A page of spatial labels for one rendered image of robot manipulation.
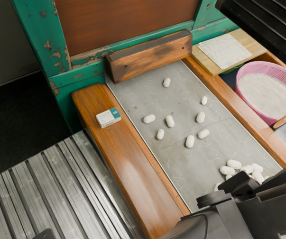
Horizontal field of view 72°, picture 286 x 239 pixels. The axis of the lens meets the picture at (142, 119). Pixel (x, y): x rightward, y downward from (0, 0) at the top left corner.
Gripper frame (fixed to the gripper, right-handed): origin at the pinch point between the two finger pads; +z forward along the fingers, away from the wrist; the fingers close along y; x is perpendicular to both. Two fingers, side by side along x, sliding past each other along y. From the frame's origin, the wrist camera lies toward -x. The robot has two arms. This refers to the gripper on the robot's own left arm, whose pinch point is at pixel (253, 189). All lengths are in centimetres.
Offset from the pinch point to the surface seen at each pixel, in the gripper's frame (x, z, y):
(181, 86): -0.3, 12.0, 35.6
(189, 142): 5.9, 1.6, 17.5
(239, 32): -27, 38, 46
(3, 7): 38, -10, 131
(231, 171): 2.9, 5.1, 5.2
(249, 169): -0.2, 8.8, 3.3
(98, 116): 16.1, -14.3, 35.0
